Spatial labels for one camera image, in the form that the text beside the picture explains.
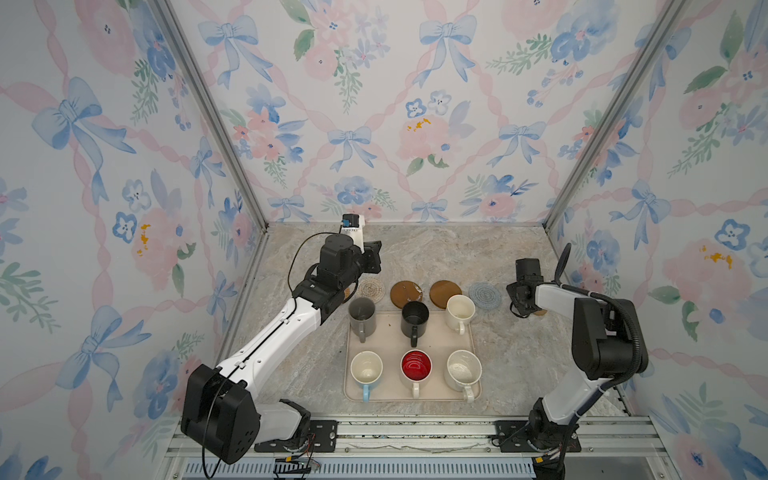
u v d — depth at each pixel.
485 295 1.00
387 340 0.90
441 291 1.01
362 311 0.87
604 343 0.49
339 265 0.58
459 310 0.92
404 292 1.00
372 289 1.01
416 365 0.83
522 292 0.76
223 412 0.39
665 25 0.70
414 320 0.90
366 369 0.83
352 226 0.66
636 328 0.50
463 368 0.84
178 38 0.72
